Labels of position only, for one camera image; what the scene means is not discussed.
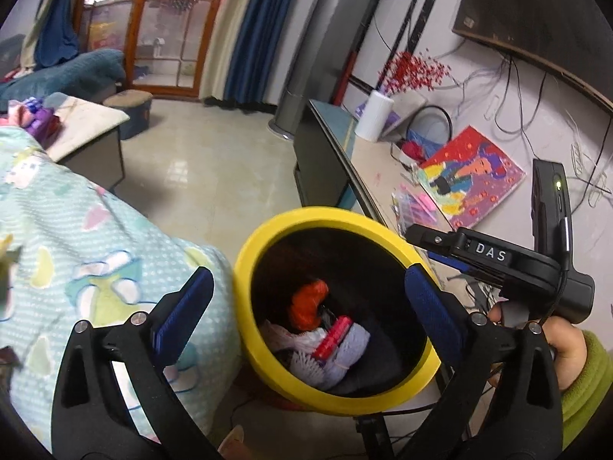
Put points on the person's right hand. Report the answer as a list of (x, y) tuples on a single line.
[(565, 345)]

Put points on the colourful painting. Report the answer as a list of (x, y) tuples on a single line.
[(474, 177)]

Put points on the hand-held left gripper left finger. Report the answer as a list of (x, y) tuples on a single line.
[(184, 311)]

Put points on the red berry branch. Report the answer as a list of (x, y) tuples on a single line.
[(412, 72)]

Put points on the pink plastic packet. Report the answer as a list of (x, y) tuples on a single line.
[(416, 208)]

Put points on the grey tower air conditioner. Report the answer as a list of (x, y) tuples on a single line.
[(325, 33)]

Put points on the round padded stool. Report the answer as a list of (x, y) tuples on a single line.
[(131, 110)]

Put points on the black metal stand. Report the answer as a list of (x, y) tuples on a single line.
[(376, 436)]

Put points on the red ribbed wrapper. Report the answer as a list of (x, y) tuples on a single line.
[(333, 338)]

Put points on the beige curtain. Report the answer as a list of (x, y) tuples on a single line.
[(225, 38)]

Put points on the red yarn ball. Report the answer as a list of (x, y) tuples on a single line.
[(413, 149)]

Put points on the red plastic bag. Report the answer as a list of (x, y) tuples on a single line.
[(306, 304)]

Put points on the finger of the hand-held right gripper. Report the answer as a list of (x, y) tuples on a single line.
[(431, 239)]

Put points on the cartoon cat printed bedsheet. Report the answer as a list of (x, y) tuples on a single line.
[(72, 230)]

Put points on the yellow trash bin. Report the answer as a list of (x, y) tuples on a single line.
[(316, 215)]

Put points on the white foam net bundle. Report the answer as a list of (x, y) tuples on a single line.
[(354, 340)]

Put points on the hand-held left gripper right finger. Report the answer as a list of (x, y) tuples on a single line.
[(426, 306)]

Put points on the low table beige top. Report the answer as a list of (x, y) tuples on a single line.
[(86, 129)]

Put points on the white paper roll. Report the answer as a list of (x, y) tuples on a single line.
[(373, 117)]

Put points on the wall television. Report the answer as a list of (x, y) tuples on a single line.
[(541, 14)]

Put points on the blue curtain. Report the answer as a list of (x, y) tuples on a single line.
[(261, 33)]

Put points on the dark television cabinet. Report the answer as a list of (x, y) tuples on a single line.
[(321, 163)]

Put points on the blue hanging garment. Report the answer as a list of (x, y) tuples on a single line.
[(57, 19)]

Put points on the purple box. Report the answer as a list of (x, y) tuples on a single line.
[(395, 117)]

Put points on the wooden glass door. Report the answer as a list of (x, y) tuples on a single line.
[(163, 24)]

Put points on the blue fleece sofa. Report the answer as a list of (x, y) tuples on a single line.
[(72, 72)]

